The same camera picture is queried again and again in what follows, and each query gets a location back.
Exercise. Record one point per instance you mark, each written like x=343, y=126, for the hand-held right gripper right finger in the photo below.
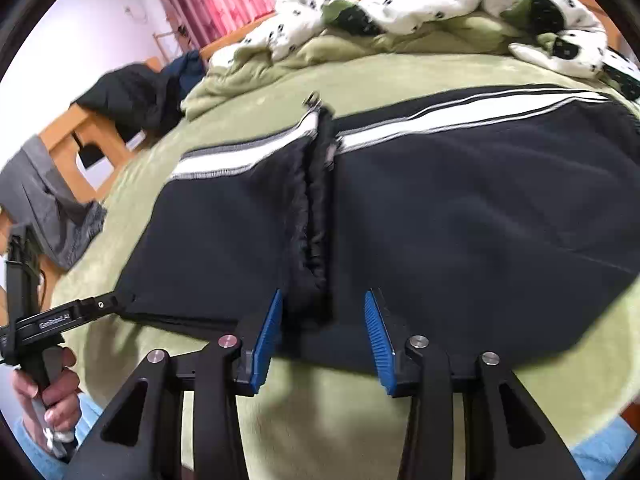
x=377, y=340

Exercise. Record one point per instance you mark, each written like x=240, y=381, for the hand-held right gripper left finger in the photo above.
x=265, y=340

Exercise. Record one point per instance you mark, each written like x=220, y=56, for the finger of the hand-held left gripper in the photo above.
x=100, y=304

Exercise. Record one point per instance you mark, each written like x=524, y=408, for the black fleece pants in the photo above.
x=450, y=210

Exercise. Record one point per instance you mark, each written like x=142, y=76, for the person's left hand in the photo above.
x=62, y=405

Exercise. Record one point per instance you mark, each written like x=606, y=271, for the grey jeans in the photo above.
x=45, y=195

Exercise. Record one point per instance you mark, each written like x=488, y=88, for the person's left leg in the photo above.
x=35, y=455

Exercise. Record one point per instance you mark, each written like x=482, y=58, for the person's leg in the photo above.
x=35, y=455
x=600, y=452

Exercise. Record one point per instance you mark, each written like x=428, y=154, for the black jacket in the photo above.
x=125, y=100

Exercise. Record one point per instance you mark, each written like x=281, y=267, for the navy garment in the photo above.
x=185, y=75

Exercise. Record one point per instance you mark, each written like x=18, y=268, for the person's right leg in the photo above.
x=600, y=452

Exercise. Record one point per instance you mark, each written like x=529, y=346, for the wooden coat rack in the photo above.
x=167, y=35

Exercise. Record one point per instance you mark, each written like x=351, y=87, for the white floral duvet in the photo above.
x=400, y=5

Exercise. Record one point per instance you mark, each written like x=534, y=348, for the floral print pillow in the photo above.
x=622, y=75

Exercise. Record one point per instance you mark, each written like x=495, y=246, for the wooden bed frame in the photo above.
x=65, y=135

